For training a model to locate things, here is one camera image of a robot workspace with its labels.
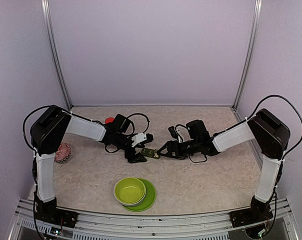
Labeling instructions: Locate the right camera cable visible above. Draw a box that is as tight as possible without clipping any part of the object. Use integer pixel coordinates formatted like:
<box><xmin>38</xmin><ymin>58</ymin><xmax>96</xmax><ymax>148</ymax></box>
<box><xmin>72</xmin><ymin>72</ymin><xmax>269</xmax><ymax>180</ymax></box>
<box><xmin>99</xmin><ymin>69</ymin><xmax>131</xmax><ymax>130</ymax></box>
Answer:
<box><xmin>174</xmin><ymin>124</ymin><xmax>192</xmax><ymax>141</ymax></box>

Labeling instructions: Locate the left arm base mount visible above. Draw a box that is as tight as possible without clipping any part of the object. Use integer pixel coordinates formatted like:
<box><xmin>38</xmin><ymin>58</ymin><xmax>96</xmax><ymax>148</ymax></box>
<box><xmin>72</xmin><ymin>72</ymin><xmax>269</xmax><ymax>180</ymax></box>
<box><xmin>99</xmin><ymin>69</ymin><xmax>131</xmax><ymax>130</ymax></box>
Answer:
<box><xmin>33</xmin><ymin>192</ymin><xmax>78</xmax><ymax>229</ymax></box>

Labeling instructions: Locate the green plate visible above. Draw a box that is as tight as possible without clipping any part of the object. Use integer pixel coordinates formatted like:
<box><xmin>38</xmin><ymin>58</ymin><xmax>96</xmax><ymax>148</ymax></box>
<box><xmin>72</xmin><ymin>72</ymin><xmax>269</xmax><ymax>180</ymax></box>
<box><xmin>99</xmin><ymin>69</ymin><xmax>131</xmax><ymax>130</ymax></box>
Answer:
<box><xmin>123</xmin><ymin>178</ymin><xmax>157</xmax><ymax>212</ymax></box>

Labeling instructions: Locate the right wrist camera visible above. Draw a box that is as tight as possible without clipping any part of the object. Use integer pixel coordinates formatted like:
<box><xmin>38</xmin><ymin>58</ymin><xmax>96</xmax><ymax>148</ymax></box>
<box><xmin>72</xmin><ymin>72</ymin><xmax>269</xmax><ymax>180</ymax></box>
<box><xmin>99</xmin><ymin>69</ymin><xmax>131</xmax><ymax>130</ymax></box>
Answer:
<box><xmin>168</xmin><ymin>126</ymin><xmax>183</xmax><ymax>143</ymax></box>

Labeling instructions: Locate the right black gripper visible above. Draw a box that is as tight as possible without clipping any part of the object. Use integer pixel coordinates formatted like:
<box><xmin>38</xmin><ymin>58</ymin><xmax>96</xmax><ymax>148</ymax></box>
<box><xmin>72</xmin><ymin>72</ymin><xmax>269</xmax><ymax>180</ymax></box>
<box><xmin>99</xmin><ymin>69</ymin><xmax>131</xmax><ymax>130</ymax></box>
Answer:
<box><xmin>157</xmin><ymin>138</ymin><xmax>201</xmax><ymax>159</ymax></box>

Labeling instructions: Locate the right aluminium frame post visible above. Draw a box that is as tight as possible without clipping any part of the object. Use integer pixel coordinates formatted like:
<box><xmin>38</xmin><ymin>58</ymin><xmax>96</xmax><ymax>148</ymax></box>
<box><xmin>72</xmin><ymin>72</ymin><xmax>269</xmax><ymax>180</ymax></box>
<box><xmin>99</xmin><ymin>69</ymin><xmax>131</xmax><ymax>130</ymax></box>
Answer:
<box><xmin>232</xmin><ymin>0</ymin><xmax>263</xmax><ymax>111</ymax></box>

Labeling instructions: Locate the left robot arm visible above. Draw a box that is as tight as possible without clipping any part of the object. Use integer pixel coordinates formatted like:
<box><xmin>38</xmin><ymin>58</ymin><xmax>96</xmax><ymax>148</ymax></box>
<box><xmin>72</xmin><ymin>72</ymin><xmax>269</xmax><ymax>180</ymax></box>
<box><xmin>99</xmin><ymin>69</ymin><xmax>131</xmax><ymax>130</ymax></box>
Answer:
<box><xmin>27</xmin><ymin>105</ymin><xmax>154</xmax><ymax>223</ymax></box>

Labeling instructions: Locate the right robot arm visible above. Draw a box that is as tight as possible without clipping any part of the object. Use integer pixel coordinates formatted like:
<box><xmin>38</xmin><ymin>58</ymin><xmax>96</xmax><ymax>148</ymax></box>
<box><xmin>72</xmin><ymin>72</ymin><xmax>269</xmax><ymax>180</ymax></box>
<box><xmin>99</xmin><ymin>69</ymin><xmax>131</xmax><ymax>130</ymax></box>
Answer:
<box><xmin>157</xmin><ymin>107</ymin><xmax>292</xmax><ymax>222</ymax></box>

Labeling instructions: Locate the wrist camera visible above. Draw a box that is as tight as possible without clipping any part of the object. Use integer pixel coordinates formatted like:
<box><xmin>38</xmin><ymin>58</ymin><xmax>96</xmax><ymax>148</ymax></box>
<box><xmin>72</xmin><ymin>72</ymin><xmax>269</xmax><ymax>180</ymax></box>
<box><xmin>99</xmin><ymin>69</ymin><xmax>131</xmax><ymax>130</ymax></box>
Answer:
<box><xmin>131</xmin><ymin>132</ymin><xmax>154</xmax><ymax>148</ymax></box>
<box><xmin>168</xmin><ymin>126</ymin><xmax>183</xmax><ymax>143</ymax></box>

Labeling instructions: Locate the camera cable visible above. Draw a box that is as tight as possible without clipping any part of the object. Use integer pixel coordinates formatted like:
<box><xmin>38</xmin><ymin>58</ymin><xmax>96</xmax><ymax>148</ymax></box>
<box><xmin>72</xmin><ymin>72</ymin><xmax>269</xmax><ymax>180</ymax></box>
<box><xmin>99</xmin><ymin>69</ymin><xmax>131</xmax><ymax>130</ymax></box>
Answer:
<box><xmin>174</xmin><ymin>124</ymin><xmax>192</xmax><ymax>141</ymax></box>
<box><xmin>127</xmin><ymin>112</ymin><xmax>151</xmax><ymax>137</ymax></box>

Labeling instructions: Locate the green bowl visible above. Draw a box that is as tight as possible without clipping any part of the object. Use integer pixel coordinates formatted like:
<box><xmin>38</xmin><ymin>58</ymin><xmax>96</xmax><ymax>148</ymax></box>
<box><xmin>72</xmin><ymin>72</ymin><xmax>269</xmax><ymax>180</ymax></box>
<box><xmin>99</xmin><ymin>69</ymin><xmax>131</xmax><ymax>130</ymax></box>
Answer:
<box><xmin>113</xmin><ymin>177</ymin><xmax>147</xmax><ymax>207</ymax></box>

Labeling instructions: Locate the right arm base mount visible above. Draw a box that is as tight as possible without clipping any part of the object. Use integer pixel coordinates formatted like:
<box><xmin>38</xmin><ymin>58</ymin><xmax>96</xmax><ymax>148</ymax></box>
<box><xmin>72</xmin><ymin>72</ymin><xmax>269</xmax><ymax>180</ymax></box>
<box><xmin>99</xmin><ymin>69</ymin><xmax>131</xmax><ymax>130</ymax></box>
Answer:
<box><xmin>229</xmin><ymin>196</ymin><xmax>274</xmax><ymax>228</ymax></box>

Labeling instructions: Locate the aluminium frame post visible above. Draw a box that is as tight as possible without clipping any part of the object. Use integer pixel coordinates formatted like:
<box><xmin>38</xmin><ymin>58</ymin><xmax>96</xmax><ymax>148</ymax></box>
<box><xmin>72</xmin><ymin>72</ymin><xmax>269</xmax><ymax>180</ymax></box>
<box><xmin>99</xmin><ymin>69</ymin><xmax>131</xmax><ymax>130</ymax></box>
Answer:
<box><xmin>41</xmin><ymin>0</ymin><xmax>73</xmax><ymax>110</ymax></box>
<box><xmin>232</xmin><ymin>0</ymin><xmax>263</xmax><ymax>111</ymax></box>

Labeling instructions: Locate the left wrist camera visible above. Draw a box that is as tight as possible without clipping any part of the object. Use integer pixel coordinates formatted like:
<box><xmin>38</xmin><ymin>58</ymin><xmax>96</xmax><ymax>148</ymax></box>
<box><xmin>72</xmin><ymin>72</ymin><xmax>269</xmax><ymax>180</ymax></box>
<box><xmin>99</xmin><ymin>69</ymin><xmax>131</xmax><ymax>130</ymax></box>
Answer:
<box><xmin>131</xmin><ymin>132</ymin><xmax>154</xmax><ymax>148</ymax></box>

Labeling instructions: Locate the left camera cable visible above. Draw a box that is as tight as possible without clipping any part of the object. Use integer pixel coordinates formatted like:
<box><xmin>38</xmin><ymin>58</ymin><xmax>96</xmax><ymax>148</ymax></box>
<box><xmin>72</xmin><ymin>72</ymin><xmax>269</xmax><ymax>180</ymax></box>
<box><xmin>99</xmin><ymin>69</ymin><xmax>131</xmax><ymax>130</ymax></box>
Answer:
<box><xmin>127</xmin><ymin>112</ymin><xmax>151</xmax><ymax>137</ymax></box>

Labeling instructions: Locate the front aluminium rail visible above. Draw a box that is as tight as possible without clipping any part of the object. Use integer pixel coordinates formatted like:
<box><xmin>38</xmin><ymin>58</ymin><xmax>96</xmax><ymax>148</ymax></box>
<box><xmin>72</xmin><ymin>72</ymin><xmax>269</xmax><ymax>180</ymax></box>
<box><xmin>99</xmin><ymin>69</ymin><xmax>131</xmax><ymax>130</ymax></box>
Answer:
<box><xmin>5</xmin><ymin>198</ymin><xmax>302</xmax><ymax>240</ymax></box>

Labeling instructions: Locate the red pill bottle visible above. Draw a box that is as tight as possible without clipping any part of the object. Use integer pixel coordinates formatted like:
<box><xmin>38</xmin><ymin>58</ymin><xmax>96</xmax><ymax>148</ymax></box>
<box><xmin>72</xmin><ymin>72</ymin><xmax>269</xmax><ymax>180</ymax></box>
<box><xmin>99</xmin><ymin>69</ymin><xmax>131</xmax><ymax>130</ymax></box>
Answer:
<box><xmin>104</xmin><ymin>117</ymin><xmax>114</xmax><ymax>124</ymax></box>

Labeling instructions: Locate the left aluminium frame post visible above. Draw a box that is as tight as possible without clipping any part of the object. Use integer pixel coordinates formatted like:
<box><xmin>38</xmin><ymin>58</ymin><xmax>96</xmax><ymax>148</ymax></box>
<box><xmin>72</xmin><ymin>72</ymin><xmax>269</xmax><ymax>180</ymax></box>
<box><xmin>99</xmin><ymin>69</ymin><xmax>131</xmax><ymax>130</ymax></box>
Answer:
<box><xmin>41</xmin><ymin>0</ymin><xmax>73</xmax><ymax>110</ymax></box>

